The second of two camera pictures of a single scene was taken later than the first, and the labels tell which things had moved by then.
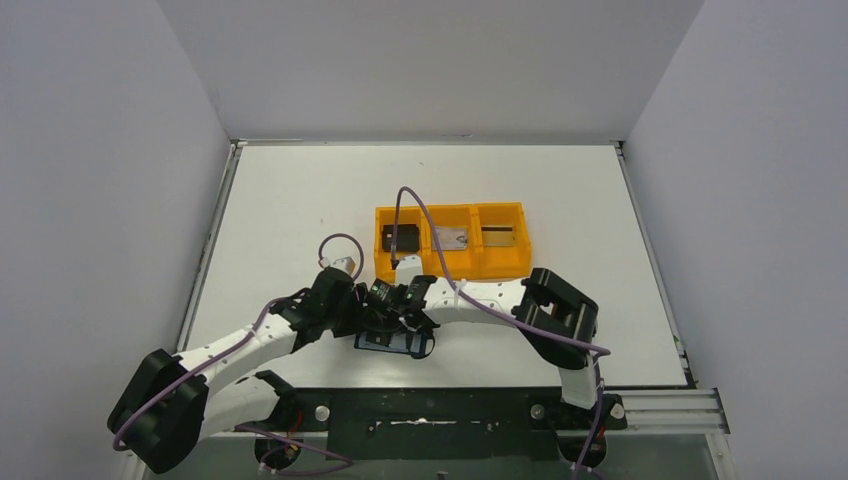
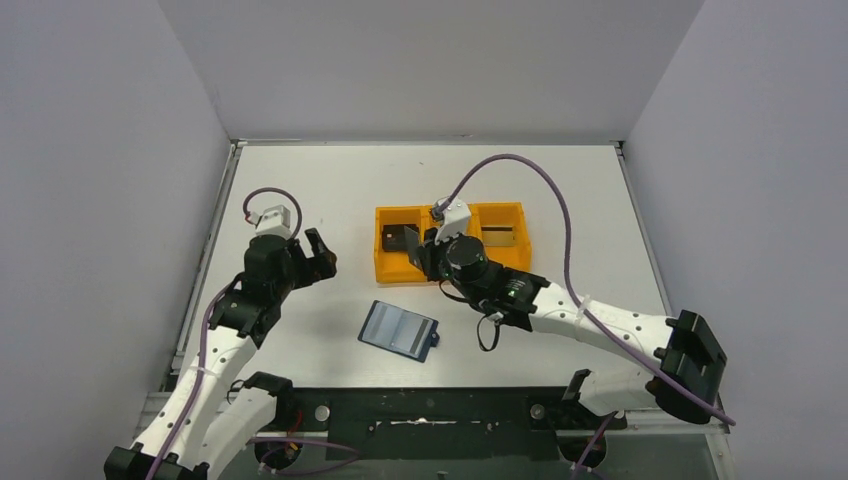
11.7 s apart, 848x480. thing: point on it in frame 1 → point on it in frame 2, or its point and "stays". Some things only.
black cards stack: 408,238 stays
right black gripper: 393,320 → 429,253
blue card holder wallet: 418,344 stays
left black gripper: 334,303 → 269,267
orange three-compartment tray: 476,240 stays
